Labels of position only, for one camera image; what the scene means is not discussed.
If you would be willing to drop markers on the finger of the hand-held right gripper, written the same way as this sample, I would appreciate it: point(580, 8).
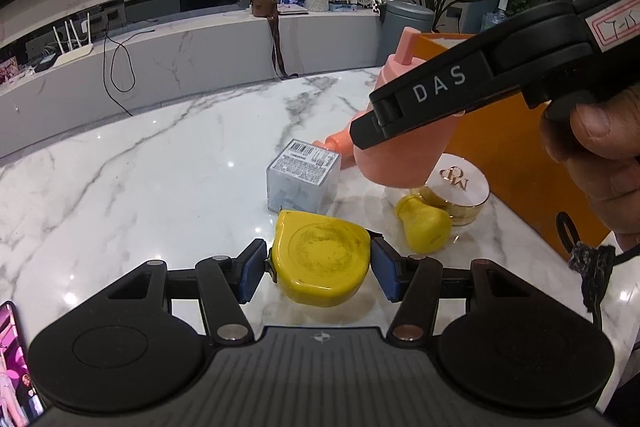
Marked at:
point(367, 132)

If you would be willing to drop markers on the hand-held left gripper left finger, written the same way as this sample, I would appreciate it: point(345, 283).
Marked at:
point(252, 274)

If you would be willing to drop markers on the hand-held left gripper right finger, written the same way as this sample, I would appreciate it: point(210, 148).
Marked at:
point(386, 272)

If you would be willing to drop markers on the pink pump bottle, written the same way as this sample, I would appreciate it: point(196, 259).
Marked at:
point(332, 142)

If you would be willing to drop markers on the yellow bulb-shaped object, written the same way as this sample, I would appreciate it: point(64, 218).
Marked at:
point(425, 224)

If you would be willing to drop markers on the yellow tape measure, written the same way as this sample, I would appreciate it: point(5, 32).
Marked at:
point(320, 257)

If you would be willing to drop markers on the grey cube box with label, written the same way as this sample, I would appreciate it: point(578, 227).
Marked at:
point(295, 187)

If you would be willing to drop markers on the orange cardboard box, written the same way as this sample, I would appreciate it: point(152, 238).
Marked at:
point(510, 147)

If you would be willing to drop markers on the person's right hand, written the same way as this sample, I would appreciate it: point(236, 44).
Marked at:
point(610, 157)

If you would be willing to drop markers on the blue water jug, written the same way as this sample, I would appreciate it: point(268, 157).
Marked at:
point(492, 22)

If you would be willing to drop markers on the white and gold compact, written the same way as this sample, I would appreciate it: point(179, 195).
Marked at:
point(460, 187)

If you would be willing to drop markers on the grey trash bin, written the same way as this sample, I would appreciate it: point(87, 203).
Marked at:
point(405, 27)

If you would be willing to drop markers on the blue tin box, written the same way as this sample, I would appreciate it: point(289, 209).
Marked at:
point(344, 7)

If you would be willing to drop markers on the flat pink notebook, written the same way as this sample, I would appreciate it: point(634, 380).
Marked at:
point(292, 10)

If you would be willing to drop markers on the black smartphone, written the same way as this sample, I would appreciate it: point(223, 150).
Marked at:
point(15, 367)

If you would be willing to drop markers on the white router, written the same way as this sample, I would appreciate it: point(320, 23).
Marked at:
point(75, 52)

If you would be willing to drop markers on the black set-top box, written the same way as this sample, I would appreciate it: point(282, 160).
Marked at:
point(46, 62)

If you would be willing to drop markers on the wall socket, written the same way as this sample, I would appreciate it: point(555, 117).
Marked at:
point(454, 12)

